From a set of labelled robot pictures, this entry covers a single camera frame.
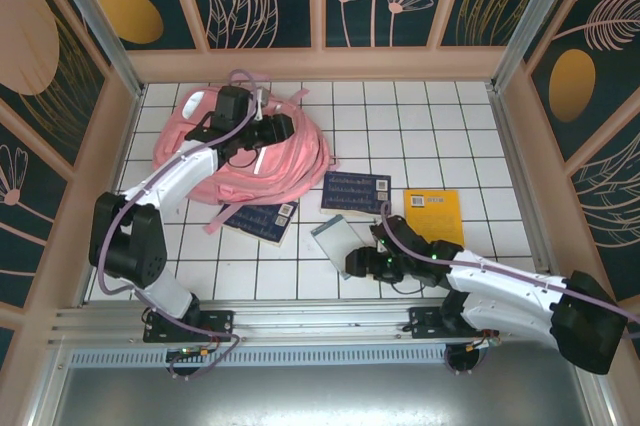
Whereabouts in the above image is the aluminium frame rail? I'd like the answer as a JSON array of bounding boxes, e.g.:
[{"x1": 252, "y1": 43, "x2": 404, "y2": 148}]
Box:
[{"x1": 47, "y1": 299, "x2": 596, "y2": 347}]

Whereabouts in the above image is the aluminium corner post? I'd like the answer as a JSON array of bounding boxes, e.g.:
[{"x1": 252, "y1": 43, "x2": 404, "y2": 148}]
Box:
[
  {"x1": 489, "y1": 0, "x2": 587, "y2": 95},
  {"x1": 40, "y1": 0, "x2": 146, "y2": 100}
]

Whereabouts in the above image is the pink backpack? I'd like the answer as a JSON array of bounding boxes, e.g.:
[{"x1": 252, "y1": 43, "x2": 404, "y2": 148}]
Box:
[{"x1": 151, "y1": 83, "x2": 341, "y2": 236}]

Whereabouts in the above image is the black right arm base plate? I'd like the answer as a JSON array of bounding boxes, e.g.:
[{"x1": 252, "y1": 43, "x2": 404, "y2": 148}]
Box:
[{"x1": 408, "y1": 305, "x2": 499, "y2": 340}]

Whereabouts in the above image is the white and teal notebook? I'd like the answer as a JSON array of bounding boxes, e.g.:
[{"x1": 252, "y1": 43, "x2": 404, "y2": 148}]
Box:
[{"x1": 309, "y1": 214, "x2": 374, "y2": 280}]

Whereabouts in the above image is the grey metal panel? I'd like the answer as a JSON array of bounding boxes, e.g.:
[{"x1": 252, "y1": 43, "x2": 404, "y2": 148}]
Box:
[{"x1": 29, "y1": 340, "x2": 621, "y2": 426}]

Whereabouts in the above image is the navy book with QR labels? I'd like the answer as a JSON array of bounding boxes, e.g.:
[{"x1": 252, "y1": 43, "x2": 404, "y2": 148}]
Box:
[
  {"x1": 219, "y1": 200, "x2": 301, "y2": 247},
  {"x1": 319, "y1": 170, "x2": 392, "y2": 220}
]

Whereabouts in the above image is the aluminium side rail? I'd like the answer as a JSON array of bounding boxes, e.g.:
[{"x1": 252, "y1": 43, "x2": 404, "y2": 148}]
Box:
[{"x1": 487, "y1": 85, "x2": 569, "y2": 303}]

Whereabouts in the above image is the slotted metal strip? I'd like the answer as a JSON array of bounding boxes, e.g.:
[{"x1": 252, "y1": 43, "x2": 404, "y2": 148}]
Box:
[{"x1": 69, "y1": 348, "x2": 451, "y2": 368}]

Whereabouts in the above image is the yellow book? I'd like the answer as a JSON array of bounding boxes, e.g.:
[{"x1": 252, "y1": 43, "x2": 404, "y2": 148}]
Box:
[{"x1": 402, "y1": 189, "x2": 465, "y2": 250}]

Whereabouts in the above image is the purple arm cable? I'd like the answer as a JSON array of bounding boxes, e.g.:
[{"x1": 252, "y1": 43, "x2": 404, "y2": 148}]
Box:
[
  {"x1": 96, "y1": 68, "x2": 274, "y2": 382},
  {"x1": 380, "y1": 201, "x2": 640, "y2": 376}
]

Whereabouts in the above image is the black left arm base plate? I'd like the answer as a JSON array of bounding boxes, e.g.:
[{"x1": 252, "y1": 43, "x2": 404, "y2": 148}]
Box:
[{"x1": 143, "y1": 309, "x2": 235, "y2": 343}]

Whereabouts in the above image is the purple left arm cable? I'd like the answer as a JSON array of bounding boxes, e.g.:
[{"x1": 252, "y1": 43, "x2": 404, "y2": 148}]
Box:
[{"x1": 96, "y1": 68, "x2": 274, "y2": 382}]

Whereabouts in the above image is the small yellow wire connector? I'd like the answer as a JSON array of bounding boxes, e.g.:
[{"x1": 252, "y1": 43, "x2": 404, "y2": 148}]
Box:
[
  {"x1": 462, "y1": 335, "x2": 502, "y2": 352},
  {"x1": 167, "y1": 344, "x2": 214, "y2": 360}
]

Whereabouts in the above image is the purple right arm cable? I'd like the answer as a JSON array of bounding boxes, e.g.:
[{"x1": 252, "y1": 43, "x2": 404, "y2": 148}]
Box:
[{"x1": 380, "y1": 201, "x2": 640, "y2": 376}]

